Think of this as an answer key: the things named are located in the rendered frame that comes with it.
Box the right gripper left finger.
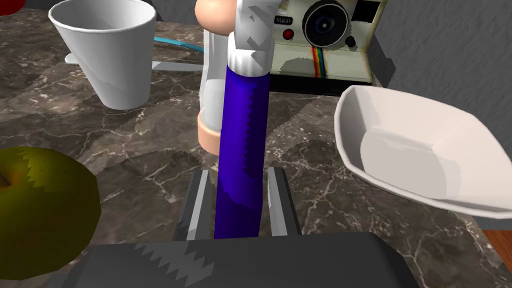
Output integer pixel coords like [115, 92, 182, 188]
[172, 169, 219, 242]

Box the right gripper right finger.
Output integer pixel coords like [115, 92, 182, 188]
[259, 166, 302, 237]

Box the blue bottle with white cap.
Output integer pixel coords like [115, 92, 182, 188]
[213, 0, 280, 240]

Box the white and peach shaker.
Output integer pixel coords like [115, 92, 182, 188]
[194, 0, 239, 157]

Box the silver knife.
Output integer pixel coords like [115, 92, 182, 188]
[64, 53, 205, 73]

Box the white square bowl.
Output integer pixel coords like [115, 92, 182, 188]
[333, 84, 512, 220]

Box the yellow-green apple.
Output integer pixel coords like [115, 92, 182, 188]
[0, 146, 103, 281]

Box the white cup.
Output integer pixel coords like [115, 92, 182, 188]
[48, 0, 157, 111]

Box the red round object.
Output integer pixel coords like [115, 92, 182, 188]
[0, 0, 28, 17]

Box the cream instant camera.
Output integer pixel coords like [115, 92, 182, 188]
[268, 0, 388, 96]

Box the teal handled utensil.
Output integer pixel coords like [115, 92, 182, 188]
[153, 36, 205, 53]

